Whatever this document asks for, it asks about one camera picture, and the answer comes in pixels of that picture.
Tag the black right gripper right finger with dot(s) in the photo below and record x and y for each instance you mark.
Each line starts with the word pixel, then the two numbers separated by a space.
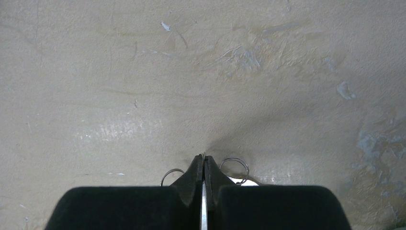
pixel 269 207

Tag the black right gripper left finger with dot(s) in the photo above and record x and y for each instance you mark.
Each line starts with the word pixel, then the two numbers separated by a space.
pixel 173 207

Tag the metal key organizer ring plate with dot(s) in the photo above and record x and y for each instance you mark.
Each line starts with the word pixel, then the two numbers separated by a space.
pixel 236 170

